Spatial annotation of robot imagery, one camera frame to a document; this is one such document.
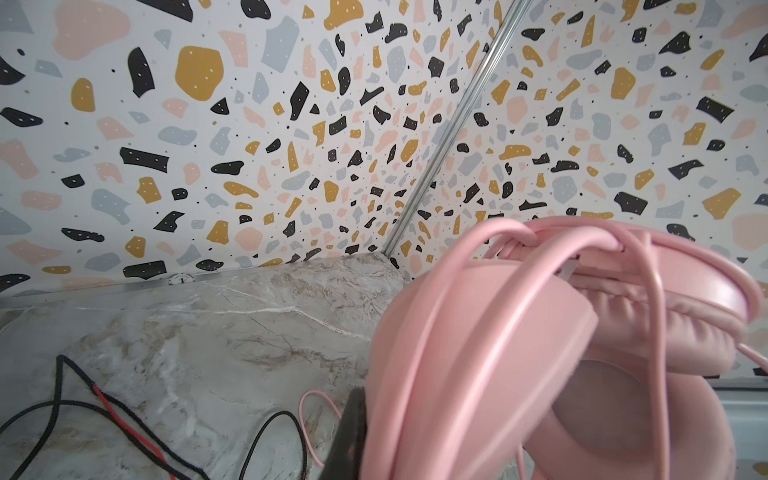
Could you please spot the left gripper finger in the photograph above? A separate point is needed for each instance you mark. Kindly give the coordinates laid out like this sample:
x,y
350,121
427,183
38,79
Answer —
x,y
345,456

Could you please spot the pink headphones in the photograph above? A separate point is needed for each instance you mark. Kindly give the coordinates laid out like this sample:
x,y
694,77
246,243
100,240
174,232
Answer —
x,y
586,344

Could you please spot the right aluminium corner post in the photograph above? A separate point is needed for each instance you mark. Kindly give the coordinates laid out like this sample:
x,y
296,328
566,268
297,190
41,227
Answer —
x,y
473,92

